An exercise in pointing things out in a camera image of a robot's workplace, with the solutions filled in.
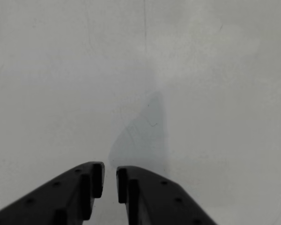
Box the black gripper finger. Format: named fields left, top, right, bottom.
left=116, top=165, right=216, bottom=225
left=0, top=161, right=105, bottom=225

